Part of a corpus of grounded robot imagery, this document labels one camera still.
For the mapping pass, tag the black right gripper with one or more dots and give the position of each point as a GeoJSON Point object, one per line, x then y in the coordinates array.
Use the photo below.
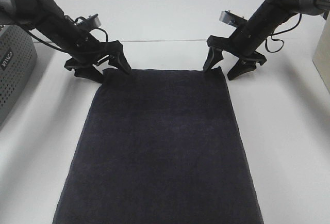
{"type": "Point", "coordinates": [241, 43]}

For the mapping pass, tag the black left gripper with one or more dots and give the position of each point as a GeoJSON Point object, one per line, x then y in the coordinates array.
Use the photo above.
{"type": "Point", "coordinates": [87, 52]}

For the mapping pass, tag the dark navy towel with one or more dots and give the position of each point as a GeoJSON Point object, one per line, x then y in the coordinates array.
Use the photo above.
{"type": "Point", "coordinates": [160, 146]}

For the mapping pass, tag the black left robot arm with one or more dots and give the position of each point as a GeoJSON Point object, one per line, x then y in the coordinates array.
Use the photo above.
{"type": "Point", "coordinates": [43, 15]}

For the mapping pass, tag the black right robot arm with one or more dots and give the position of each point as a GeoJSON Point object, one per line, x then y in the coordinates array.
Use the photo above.
{"type": "Point", "coordinates": [273, 13]}

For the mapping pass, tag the grey perforated plastic basket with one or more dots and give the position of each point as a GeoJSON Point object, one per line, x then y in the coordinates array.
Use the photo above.
{"type": "Point", "coordinates": [18, 59]}

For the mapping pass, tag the beige box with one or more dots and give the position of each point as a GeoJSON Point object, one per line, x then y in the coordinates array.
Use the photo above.
{"type": "Point", "coordinates": [321, 55]}

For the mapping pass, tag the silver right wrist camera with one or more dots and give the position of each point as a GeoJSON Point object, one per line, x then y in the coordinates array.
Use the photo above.
{"type": "Point", "coordinates": [231, 19]}

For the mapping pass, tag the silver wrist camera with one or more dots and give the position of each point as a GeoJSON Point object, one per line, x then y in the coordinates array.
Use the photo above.
{"type": "Point", "coordinates": [231, 19]}
{"type": "Point", "coordinates": [88, 24]}

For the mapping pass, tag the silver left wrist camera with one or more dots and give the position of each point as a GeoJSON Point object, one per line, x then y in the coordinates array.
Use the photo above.
{"type": "Point", "coordinates": [88, 24]}

